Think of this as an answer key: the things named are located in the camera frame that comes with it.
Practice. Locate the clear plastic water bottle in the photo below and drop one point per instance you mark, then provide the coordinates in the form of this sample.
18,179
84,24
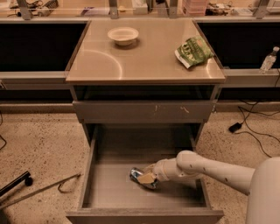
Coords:
269,60

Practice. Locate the thin metal rod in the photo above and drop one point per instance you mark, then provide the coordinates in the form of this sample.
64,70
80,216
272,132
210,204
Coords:
31,194

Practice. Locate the grey drawer cabinet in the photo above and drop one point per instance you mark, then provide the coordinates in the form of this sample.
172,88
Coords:
146,70

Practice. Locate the black power adapter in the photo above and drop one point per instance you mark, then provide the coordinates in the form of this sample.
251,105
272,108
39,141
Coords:
233,128

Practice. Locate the green chip bag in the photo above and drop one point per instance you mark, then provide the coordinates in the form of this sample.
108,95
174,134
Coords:
193,52

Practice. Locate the open middle drawer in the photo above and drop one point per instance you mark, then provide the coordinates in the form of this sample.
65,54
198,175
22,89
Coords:
109,196

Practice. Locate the white paper bowl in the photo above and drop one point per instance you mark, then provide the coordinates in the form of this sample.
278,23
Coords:
123,36

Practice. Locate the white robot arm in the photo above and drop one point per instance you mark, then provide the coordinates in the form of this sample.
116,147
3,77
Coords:
260,184

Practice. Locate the closed top drawer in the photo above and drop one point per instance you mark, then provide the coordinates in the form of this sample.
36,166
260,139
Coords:
143,111

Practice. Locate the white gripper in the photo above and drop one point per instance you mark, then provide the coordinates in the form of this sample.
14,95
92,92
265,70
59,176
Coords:
161,170

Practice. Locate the blue silver redbull can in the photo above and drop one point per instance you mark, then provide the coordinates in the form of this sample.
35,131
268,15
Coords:
135,173

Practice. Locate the black caster leg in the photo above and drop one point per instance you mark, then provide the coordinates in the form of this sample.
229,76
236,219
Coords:
25,177

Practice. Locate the pink storage box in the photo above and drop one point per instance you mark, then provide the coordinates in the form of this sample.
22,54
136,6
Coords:
194,7

